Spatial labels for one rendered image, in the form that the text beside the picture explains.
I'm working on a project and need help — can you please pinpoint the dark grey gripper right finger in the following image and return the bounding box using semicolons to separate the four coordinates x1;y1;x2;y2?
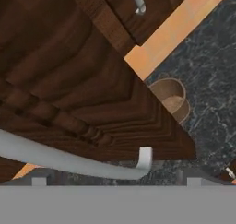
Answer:
175;168;234;187

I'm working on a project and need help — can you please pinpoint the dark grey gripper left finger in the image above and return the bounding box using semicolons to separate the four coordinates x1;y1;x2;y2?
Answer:
1;168;57;187

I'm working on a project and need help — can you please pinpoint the dark brown wooden cabinet door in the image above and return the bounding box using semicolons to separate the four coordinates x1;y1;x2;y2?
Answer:
65;0;196;58
219;159;236;185
0;0;197;183

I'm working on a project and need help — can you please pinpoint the round brown wooden basket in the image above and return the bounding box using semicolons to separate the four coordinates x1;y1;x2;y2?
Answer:
148;77;192;125

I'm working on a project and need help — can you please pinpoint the grey curved cabinet door handle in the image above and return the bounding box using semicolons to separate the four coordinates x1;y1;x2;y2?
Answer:
0;128;154;181
225;167;236;181
127;0;148;16

